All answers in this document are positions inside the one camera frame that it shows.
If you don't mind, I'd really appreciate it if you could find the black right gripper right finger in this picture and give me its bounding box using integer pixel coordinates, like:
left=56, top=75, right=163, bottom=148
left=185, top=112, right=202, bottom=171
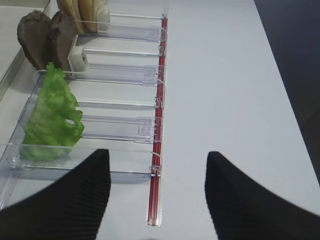
left=204, top=151, right=320, bottom=240

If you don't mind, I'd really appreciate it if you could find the clear acrylic right rack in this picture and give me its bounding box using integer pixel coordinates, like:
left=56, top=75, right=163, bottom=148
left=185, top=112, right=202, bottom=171
left=0, top=0, right=169, bottom=227

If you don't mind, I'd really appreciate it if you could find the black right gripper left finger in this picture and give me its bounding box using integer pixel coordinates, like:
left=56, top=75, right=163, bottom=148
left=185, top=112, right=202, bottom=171
left=0, top=149, right=111, bottom=240

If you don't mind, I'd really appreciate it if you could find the green lettuce leaf in rack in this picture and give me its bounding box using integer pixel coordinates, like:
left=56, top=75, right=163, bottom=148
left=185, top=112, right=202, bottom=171
left=20, top=62, right=85, bottom=162

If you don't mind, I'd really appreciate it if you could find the brown meat patty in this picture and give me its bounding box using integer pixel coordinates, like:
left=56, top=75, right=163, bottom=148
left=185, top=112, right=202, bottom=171
left=47, top=11, right=78, bottom=72
left=17, top=10, right=51, bottom=70

